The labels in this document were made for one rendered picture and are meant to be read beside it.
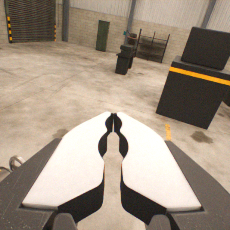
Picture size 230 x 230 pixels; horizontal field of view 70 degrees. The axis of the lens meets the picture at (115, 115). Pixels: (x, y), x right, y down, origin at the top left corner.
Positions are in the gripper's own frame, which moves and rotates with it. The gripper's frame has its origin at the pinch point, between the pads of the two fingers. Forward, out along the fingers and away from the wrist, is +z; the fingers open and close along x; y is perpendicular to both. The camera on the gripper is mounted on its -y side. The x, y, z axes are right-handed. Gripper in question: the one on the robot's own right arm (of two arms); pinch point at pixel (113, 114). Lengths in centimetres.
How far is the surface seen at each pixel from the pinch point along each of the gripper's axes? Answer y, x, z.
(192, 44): 21, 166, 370
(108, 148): 159, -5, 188
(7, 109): 131, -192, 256
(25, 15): -54, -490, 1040
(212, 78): 77, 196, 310
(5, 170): 39, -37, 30
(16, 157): 38, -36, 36
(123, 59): 102, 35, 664
